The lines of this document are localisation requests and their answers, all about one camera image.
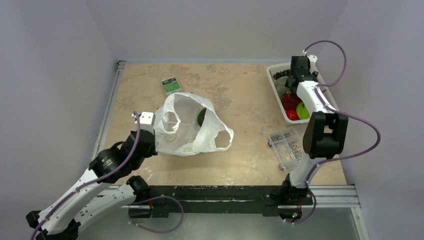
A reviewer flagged green fake melon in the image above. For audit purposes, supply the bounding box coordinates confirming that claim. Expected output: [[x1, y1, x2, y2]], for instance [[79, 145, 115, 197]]
[[273, 76, 291, 99]]

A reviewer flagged aluminium frame rail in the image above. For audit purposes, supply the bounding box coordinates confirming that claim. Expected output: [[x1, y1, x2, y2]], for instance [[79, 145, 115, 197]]
[[89, 60, 127, 162]]

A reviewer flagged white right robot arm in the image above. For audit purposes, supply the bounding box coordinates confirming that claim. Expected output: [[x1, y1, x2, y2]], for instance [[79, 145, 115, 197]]
[[280, 55, 348, 204]]

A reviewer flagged dark red fake apple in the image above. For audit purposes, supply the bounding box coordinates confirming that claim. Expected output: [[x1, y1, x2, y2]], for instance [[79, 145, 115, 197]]
[[281, 91, 302, 111]]

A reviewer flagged clear compartment screw organizer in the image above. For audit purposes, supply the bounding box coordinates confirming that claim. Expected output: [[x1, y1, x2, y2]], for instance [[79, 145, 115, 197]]
[[267, 127, 304, 174]]

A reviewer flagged green labelled screw box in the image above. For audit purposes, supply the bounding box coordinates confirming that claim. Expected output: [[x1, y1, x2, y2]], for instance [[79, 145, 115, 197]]
[[161, 76, 182, 96]]

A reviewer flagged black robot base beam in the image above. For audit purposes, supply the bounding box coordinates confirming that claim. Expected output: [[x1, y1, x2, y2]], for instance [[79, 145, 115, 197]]
[[116, 175, 314, 220]]

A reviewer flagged white plastic basket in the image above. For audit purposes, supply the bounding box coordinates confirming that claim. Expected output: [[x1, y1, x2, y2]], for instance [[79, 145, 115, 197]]
[[266, 60, 341, 125]]

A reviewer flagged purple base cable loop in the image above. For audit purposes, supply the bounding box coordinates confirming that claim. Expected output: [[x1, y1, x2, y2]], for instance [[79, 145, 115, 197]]
[[127, 193, 184, 233]]

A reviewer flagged white plastic shopping bag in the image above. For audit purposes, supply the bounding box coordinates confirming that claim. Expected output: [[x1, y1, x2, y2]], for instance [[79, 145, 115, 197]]
[[154, 92, 234, 157]]

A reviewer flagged green fake fruit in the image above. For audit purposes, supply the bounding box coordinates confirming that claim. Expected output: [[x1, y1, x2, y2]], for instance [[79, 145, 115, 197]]
[[296, 102, 310, 120]]

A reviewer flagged dark green fake avocado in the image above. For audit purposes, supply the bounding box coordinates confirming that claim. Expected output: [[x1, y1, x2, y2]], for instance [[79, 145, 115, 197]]
[[197, 108, 207, 127]]

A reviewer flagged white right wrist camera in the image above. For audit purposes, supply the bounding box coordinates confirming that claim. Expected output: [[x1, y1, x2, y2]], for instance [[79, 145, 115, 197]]
[[302, 49, 319, 74]]

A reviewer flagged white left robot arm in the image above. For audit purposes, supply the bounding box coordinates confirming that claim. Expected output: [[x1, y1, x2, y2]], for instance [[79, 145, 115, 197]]
[[25, 129, 158, 240]]

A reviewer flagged dark fake grape bunch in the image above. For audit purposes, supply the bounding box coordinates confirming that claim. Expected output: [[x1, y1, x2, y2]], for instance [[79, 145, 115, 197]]
[[273, 69, 291, 80]]

